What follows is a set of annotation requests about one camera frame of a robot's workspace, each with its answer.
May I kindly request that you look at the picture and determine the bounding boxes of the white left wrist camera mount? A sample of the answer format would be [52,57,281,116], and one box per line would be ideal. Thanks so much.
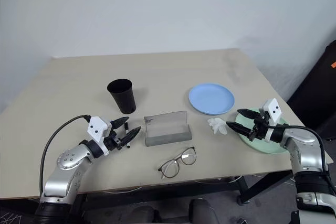
[87,116,113,156]

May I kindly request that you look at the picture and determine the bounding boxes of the thin white cable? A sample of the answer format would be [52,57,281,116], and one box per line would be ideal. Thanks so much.
[193,175,244,184]
[101,185,144,194]

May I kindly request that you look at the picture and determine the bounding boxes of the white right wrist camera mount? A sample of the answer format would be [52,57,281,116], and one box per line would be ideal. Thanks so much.
[259,98,284,143]

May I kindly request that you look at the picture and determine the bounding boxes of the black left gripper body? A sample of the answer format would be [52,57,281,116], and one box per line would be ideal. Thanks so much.
[103,120,129,152]

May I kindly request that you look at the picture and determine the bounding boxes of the grey translucent glasses case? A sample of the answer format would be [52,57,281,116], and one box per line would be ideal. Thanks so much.
[143,110,193,147]

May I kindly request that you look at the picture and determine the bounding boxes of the thin-framed eyeglasses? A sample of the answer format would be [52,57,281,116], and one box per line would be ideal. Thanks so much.
[157,146,197,180]

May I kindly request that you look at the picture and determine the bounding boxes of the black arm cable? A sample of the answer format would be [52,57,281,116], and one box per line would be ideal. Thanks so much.
[267,125,330,176]
[39,114,92,196]

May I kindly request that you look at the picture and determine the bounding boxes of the light blue plate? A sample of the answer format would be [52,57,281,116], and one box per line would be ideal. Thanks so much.
[188,83,235,116]

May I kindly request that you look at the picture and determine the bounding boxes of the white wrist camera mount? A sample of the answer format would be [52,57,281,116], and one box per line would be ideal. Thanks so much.
[87,116,113,156]
[259,98,284,143]

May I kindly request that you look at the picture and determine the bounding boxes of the dark grey rounded object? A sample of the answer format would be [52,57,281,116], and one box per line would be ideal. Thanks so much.
[188,198,222,224]
[130,205,163,224]

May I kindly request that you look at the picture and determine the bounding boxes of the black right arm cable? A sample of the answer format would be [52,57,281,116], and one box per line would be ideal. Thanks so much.
[267,125,330,176]

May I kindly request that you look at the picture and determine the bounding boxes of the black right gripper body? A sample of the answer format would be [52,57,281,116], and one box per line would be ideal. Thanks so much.
[248,112,271,142]

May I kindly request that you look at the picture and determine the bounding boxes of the black plastic cup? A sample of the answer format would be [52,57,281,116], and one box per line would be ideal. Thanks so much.
[107,78,137,115]

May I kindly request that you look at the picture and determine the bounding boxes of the light green plate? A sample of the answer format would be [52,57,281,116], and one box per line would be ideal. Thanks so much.
[235,106,290,155]

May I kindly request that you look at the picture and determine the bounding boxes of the crumpled white tissue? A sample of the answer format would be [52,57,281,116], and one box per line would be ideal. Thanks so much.
[207,118,229,135]

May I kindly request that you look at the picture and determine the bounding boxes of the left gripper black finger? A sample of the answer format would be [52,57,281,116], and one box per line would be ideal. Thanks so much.
[110,116,130,131]
[119,126,142,149]

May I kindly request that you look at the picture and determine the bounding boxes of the black and white pen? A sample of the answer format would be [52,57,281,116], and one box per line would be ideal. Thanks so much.
[123,122,131,149]

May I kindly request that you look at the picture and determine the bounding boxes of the black metal table frame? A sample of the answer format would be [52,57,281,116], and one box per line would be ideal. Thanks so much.
[75,170,297,224]

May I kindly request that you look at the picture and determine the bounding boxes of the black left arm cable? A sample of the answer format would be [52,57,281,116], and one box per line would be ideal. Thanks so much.
[39,114,92,196]

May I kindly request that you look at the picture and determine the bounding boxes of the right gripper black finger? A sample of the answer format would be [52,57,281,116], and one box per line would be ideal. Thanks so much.
[237,108,261,120]
[226,121,253,138]

